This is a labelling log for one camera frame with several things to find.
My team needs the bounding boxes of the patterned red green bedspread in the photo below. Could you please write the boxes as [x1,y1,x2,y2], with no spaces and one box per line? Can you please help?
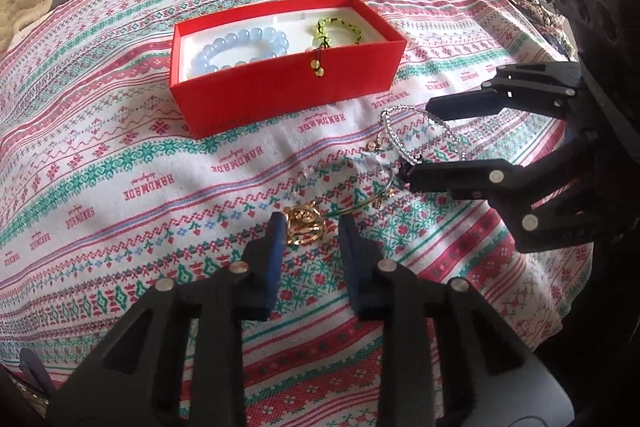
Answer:
[0,0,596,427]

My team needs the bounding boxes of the red jewelry box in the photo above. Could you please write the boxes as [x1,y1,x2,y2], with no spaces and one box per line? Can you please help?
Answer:
[170,0,407,140]

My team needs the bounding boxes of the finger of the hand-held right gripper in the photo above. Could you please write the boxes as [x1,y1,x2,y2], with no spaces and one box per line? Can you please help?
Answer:
[426,62,586,125]
[406,132,599,254]

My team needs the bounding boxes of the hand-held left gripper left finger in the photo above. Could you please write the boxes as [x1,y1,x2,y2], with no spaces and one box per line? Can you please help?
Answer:
[47,211,285,427]

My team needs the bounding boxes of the blue bead bracelet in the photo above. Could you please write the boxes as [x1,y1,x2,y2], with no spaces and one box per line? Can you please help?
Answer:
[189,27,291,80]

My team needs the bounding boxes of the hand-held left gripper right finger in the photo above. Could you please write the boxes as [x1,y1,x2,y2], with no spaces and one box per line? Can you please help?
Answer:
[338,214,547,427]

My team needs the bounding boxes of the green bead bracelet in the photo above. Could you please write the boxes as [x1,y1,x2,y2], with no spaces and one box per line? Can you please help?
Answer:
[306,16,362,78]

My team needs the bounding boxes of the silver twisted bangle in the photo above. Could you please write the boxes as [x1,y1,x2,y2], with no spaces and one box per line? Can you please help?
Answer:
[377,105,471,165]

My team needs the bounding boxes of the floral cloth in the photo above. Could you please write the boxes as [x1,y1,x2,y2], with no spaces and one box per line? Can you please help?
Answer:
[500,0,571,52]

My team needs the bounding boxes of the thin wire bangle with charms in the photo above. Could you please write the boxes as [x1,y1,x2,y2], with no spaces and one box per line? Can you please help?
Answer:
[300,157,401,223]

